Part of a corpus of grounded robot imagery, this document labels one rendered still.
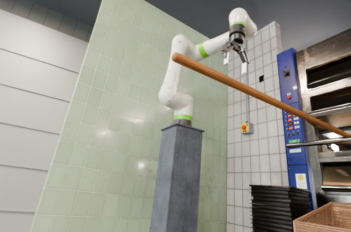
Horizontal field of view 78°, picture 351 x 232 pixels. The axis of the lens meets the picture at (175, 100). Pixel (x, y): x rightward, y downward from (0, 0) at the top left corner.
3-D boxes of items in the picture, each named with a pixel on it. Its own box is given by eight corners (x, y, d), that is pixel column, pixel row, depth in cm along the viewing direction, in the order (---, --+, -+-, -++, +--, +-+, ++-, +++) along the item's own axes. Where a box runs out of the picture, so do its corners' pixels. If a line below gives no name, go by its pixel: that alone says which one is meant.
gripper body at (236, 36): (237, 43, 131) (236, 56, 128) (226, 36, 127) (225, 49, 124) (247, 37, 125) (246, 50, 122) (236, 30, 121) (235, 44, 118)
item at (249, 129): (245, 135, 220) (245, 125, 224) (254, 133, 212) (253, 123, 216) (240, 133, 217) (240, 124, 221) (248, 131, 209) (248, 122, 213)
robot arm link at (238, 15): (225, 8, 134) (242, 0, 126) (236, 21, 142) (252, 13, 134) (224, 26, 129) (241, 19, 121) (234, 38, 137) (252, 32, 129)
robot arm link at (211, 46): (202, 50, 154) (203, 37, 158) (212, 58, 161) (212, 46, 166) (252, 27, 130) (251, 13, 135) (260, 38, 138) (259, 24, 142)
